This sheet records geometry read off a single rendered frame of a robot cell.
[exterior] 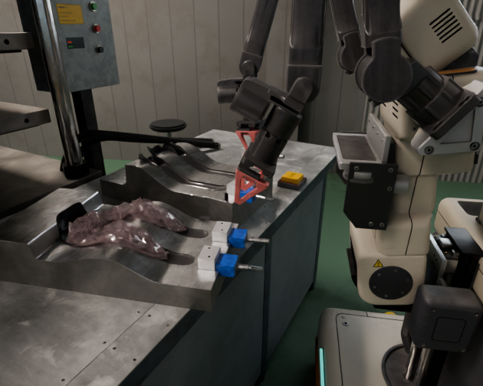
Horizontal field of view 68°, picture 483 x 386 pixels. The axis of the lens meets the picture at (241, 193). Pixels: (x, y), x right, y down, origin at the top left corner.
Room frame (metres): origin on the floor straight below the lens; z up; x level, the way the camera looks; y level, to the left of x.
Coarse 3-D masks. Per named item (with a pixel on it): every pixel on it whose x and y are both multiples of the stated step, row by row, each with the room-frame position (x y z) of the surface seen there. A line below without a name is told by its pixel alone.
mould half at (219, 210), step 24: (144, 168) 0.99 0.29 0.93; (192, 168) 1.08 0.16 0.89; (216, 168) 1.11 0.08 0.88; (120, 192) 1.04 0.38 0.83; (144, 192) 0.99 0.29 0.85; (168, 192) 0.94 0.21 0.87; (192, 192) 0.92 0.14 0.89; (216, 192) 0.91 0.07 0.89; (264, 192) 1.02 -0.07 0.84; (192, 216) 0.90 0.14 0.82; (216, 216) 0.87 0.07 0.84; (240, 216) 0.88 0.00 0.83
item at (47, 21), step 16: (32, 0) 1.28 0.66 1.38; (48, 0) 1.30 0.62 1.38; (48, 16) 1.29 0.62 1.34; (48, 32) 1.29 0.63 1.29; (48, 48) 1.28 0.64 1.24; (48, 64) 1.28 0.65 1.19; (48, 80) 1.29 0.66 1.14; (64, 80) 1.30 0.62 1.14; (64, 96) 1.29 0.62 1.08; (64, 112) 1.29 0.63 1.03; (64, 128) 1.28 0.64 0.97; (64, 144) 1.28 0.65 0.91; (80, 160) 1.30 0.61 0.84; (80, 176) 1.28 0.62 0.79
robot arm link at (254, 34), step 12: (264, 0) 1.08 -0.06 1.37; (276, 0) 1.08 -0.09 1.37; (264, 12) 1.08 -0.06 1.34; (252, 24) 1.08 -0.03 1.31; (264, 24) 1.08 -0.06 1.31; (252, 36) 1.08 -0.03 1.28; (264, 36) 1.07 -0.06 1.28; (252, 48) 1.07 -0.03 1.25; (264, 48) 1.09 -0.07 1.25; (240, 60) 1.07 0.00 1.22; (252, 60) 1.07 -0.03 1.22; (240, 72) 1.07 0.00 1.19
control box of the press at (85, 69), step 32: (64, 0) 1.51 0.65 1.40; (96, 0) 1.63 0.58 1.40; (32, 32) 1.48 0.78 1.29; (64, 32) 1.48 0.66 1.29; (96, 32) 1.60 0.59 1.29; (32, 64) 1.50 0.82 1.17; (64, 64) 1.46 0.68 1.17; (96, 64) 1.59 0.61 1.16; (96, 128) 1.60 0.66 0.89; (96, 160) 1.57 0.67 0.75
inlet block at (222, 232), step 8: (216, 224) 0.74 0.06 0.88; (224, 224) 0.74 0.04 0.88; (216, 232) 0.71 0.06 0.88; (224, 232) 0.71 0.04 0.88; (232, 232) 0.73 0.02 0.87; (240, 232) 0.73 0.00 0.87; (216, 240) 0.71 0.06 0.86; (224, 240) 0.71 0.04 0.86; (232, 240) 0.71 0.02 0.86; (240, 240) 0.70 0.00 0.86; (248, 240) 0.72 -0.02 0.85; (256, 240) 0.71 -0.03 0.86; (264, 240) 0.71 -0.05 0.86
